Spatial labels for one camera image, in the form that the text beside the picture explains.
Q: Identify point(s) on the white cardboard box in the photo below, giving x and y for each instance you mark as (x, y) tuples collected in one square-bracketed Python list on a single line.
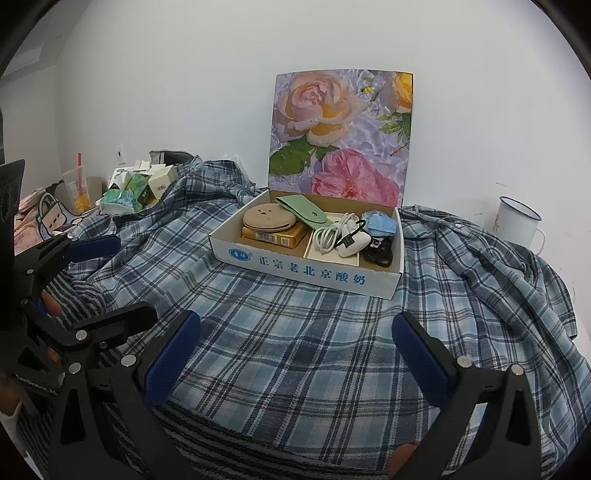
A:
[(300, 272)]

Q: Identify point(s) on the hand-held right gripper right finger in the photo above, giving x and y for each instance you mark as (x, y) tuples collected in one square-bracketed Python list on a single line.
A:
[(418, 355)]

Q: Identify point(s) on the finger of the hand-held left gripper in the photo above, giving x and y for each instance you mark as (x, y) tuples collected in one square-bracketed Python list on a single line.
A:
[(120, 321), (92, 247)]

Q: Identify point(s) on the white enamel mug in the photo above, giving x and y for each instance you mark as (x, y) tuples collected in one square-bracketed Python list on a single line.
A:
[(515, 226)]

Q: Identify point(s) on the green felt pouch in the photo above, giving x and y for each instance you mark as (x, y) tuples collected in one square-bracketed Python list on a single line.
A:
[(300, 207)]

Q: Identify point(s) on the cartoon print bag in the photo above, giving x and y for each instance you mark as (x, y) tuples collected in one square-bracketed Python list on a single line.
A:
[(51, 212)]

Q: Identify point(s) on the floral canvas painting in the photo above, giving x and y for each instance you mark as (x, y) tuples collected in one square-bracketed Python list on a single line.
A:
[(341, 138)]

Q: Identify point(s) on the beige round compact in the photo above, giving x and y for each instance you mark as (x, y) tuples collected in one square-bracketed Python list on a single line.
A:
[(268, 214)]

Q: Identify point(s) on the blue plaid shirt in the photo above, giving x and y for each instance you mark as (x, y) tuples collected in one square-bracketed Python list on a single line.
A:
[(300, 350)]

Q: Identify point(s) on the green tissue pack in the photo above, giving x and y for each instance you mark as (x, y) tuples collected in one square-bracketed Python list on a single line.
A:
[(120, 198)]

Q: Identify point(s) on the plastic drink cup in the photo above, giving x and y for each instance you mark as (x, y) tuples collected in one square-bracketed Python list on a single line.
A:
[(78, 189)]

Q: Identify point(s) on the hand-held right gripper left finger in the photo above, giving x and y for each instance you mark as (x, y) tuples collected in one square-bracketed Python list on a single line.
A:
[(173, 355)]

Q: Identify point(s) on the blue face mask packet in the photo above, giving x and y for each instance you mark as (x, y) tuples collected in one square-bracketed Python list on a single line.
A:
[(381, 224)]

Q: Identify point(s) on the cream small carton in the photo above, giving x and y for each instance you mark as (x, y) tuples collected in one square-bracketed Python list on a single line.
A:
[(161, 182)]

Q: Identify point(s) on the grey fabric bag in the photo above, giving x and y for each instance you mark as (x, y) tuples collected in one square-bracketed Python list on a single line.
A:
[(171, 158)]

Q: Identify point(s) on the person's left hand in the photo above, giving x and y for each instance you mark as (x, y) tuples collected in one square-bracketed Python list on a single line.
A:
[(51, 305)]

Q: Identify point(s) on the white wall socket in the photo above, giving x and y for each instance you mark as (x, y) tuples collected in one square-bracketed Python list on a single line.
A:
[(121, 155)]

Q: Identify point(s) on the gold and blue cigarette box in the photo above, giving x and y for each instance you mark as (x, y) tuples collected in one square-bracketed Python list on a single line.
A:
[(272, 239)]

